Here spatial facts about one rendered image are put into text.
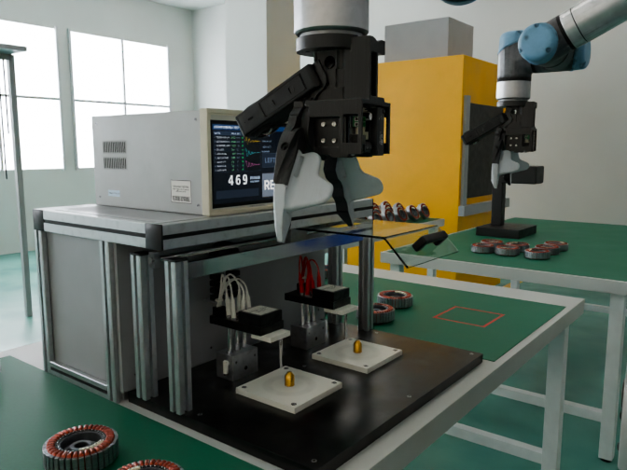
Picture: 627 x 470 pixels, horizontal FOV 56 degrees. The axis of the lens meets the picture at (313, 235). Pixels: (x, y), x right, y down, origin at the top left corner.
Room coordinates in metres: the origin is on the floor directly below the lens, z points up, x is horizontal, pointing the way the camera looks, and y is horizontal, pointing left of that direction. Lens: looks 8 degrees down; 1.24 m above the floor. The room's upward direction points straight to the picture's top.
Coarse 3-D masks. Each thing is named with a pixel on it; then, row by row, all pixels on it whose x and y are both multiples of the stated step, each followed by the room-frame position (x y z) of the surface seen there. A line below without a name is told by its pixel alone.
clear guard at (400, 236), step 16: (336, 224) 1.39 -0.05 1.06; (368, 224) 1.39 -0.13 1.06; (384, 224) 1.39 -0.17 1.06; (400, 224) 1.39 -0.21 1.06; (416, 224) 1.39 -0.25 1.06; (384, 240) 1.19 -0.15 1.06; (400, 240) 1.22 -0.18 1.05; (416, 240) 1.26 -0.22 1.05; (448, 240) 1.36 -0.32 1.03; (400, 256) 1.17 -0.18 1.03; (416, 256) 1.21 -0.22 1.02; (432, 256) 1.25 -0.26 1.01
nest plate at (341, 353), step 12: (336, 348) 1.32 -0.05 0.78; (348, 348) 1.32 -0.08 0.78; (372, 348) 1.32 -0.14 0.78; (384, 348) 1.32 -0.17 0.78; (324, 360) 1.26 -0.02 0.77; (336, 360) 1.24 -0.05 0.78; (348, 360) 1.24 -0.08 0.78; (360, 360) 1.24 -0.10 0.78; (372, 360) 1.24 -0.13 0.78; (384, 360) 1.25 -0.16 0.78
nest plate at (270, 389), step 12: (276, 372) 1.17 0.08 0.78; (300, 372) 1.17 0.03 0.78; (252, 384) 1.11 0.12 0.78; (264, 384) 1.11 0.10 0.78; (276, 384) 1.11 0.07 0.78; (300, 384) 1.11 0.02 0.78; (312, 384) 1.11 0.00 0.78; (324, 384) 1.11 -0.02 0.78; (336, 384) 1.11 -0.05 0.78; (252, 396) 1.06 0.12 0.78; (264, 396) 1.05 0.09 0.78; (276, 396) 1.05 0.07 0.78; (288, 396) 1.05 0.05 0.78; (300, 396) 1.05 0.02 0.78; (312, 396) 1.05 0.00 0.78; (324, 396) 1.07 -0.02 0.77; (288, 408) 1.01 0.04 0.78; (300, 408) 1.01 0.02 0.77
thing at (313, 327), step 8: (304, 320) 1.41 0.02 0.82; (320, 320) 1.41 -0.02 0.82; (296, 328) 1.36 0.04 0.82; (304, 328) 1.34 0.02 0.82; (312, 328) 1.36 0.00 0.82; (320, 328) 1.38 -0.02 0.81; (296, 336) 1.36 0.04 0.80; (304, 336) 1.34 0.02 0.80; (312, 336) 1.36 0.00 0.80; (320, 336) 1.38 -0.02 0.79; (296, 344) 1.36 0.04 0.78; (304, 344) 1.34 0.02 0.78; (312, 344) 1.36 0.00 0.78
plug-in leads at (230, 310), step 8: (224, 280) 1.18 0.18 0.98; (232, 280) 1.20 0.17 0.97; (240, 280) 1.20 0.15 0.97; (224, 288) 1.19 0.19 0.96; (232, 296) 1.16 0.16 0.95; (240, 296) 1.21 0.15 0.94; (248, 296) 1.20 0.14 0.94; (216, 304) 1.20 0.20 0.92; (232, 304) 1.16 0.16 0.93; (240, 304) 1.20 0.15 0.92; (248, 304) 1.19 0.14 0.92; (216, 312) 1.19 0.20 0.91; (224, 312) 1.20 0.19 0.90; (232, 312) 1.16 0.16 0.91
